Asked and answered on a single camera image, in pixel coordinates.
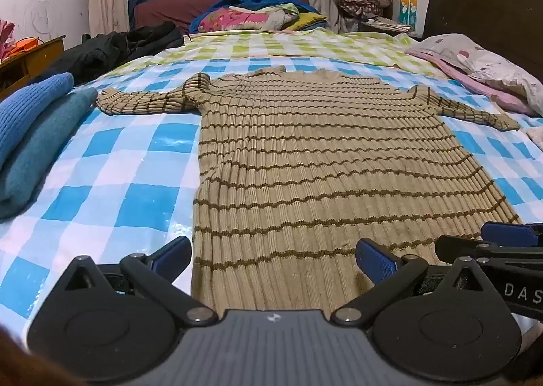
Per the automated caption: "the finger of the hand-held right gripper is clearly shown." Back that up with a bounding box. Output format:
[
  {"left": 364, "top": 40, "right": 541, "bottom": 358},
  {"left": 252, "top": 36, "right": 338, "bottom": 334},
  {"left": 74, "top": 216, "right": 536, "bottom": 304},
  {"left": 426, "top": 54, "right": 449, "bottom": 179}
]
[
  {"left": 481, "top": 221, "right": 543, "bottom": 248},
  {"left": 435, "top": 235, "right": 543, "bottom": 268}
]

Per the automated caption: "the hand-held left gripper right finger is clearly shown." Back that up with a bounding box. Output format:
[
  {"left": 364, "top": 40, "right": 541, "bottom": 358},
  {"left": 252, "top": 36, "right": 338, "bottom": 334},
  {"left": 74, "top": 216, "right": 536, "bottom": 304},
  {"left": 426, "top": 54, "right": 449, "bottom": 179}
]
[{"left": 331, "top": 237, "right": 488, "bottom": 325}]

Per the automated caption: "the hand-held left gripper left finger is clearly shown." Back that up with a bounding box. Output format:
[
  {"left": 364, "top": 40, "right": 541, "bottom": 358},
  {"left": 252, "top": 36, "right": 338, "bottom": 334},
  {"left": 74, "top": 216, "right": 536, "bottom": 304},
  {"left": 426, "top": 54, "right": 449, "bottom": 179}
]
[{"left": 63, "top": 236, "right": 219, "bottom": 325}]

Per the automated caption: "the tan striped knit sweater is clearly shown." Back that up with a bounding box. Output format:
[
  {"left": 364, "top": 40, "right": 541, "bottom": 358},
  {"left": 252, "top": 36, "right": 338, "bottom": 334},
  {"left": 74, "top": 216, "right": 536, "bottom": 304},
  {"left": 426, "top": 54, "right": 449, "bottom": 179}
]
[{"left": 97, "top": 66, "right": 523, "bottom": 312}]

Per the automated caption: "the blue checked bed sheet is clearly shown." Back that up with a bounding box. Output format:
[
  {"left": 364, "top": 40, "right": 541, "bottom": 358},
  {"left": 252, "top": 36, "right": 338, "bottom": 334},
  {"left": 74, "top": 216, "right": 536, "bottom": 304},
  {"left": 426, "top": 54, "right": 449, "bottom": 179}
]
[{"left": 0, "top": 56, "right": 543, "bottom": 327}]

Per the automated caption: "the pink blanket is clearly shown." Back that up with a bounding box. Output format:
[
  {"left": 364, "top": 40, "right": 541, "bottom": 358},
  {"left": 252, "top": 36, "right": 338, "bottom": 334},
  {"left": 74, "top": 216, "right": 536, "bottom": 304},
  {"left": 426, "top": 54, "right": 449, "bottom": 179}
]
[{"left": 405, "top": 49, "right": 539, "bottom": 117}]

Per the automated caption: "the teal knit sweater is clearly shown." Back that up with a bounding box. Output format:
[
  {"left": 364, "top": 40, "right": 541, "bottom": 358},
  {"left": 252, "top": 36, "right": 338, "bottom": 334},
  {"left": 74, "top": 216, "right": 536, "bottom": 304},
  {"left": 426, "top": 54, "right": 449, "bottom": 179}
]
[{"left": 0, "top": 87, "right": 99, "bottom": 220}]

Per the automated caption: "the reddish brown cloth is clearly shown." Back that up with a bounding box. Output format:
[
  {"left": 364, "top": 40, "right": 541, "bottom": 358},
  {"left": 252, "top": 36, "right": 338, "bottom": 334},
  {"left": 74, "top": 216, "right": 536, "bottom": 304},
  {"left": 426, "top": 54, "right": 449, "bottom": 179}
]
[{"left": 0, "top": 324, "right": 77, "bottom": 386}]

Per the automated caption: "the blue knit sweater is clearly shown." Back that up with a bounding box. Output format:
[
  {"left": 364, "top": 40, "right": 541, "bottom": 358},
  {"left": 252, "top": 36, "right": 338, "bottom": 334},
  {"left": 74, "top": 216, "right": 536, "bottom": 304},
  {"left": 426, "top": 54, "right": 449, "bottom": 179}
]
[{"left": 0, "top": 72, "right": 75, "bottom": 170}]

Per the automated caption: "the black jacket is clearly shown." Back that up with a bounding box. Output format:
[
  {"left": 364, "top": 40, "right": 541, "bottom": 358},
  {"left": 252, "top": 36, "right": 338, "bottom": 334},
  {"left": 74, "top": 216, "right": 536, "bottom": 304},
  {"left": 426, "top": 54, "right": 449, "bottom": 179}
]
[{"left": 32, "top": 22, "right": 185, "bottom": 85}]

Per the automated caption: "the dark wooden headboard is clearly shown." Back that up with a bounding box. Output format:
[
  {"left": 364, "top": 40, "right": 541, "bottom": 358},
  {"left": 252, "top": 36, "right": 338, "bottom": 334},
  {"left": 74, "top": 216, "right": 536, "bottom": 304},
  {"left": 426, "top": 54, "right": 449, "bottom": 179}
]
[{"left": 422, "top": 0, "right": 543, "bottom": 85}]

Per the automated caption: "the stack of papers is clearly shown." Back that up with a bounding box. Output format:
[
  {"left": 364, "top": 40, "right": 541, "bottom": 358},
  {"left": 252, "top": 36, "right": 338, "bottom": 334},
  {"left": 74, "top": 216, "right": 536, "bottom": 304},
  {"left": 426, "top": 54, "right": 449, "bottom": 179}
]
[{"left": 369, "top": 17, "right": 414, "bottom": 32}]

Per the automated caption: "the green checked bed sheet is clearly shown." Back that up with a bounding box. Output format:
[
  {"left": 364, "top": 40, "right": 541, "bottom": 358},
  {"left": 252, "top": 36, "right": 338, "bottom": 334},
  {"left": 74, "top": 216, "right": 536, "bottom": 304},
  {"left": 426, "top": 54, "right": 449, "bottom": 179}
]
[{"left": 95, "top": 27, "right": 446, "bottom": 79}]

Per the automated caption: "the wooden desk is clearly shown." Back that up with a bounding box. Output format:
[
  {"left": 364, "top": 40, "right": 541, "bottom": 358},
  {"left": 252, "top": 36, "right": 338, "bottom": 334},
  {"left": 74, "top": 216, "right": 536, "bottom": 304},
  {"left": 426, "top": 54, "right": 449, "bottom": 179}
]
[{"left": 0, "top": 35, "right": 66, "bottom": 100}]

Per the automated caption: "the pink floral quilt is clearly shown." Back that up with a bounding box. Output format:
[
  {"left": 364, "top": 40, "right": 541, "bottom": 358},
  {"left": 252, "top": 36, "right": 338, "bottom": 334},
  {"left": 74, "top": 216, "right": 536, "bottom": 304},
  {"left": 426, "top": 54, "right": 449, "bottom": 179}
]
[{"left": 197, "top": 4, "right": 300, "bottom": 33}]

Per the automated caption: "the yellow blue carton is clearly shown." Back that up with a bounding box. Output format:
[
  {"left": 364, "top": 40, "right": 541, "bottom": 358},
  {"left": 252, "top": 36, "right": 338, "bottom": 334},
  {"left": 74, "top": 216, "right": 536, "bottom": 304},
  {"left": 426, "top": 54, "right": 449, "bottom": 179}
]
[{"left": 399, "top": 0, "right": 418, "bottom": 26}]

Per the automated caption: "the maroon sofa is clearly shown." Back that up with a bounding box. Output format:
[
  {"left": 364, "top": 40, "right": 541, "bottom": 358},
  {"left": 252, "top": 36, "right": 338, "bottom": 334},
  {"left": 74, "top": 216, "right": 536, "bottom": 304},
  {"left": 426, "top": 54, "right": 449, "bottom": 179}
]
[{"left": 133, "top": 0, "right": 310, "bottom": 32}]

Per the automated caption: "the yellow cloth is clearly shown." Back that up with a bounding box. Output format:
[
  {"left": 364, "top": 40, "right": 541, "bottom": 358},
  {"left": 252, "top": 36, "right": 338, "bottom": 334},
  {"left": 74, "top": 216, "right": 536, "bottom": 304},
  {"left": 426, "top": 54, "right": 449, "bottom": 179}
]
[{"left": 288, "top": 13, "right": 328, "bottom": 31}]

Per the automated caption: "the orange cloth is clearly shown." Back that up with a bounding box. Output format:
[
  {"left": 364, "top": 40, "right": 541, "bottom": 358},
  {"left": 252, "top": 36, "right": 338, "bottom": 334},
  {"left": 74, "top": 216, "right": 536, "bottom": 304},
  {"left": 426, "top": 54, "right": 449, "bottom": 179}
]
[{"left": 8, "top": 37, "right": 45, "bottom": 58}]

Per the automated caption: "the pile of colourful bedding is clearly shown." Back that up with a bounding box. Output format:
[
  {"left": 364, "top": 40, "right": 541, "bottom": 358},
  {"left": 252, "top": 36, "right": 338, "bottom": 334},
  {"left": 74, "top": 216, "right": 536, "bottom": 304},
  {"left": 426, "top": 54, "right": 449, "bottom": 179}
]
[{"left": 189, "top": 0, "right": 327, "bottom": 32}]

